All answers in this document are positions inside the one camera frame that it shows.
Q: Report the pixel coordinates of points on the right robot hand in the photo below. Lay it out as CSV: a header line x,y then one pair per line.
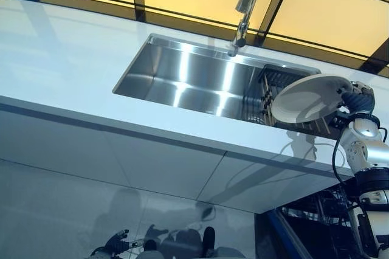
x,y
358,99

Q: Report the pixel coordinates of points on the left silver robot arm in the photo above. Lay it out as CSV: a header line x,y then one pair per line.
x,y
100,254

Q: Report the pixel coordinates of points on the cream round plate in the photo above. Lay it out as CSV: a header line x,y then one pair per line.
x,y
313,98

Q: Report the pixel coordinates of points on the black dish drying rack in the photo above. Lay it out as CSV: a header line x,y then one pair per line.
x,y
267,88

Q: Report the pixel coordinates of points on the stainless steel sink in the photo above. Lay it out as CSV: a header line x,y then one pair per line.
x,y
182,82

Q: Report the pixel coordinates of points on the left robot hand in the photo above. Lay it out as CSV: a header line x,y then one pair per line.
x,y
118,243

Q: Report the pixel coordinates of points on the right robot leg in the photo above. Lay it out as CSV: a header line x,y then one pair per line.
x,y
209,240

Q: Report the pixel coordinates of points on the white glossy cabinet door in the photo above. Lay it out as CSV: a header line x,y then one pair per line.
x,y
91,149
258,186

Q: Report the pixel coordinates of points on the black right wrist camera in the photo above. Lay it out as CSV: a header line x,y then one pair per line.
x,y
340,120

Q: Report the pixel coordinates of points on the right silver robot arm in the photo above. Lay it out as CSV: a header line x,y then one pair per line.
x,y
364,149

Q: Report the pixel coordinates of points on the chrome kitchen faucet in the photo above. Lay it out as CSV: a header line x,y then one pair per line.
x,y
243,28

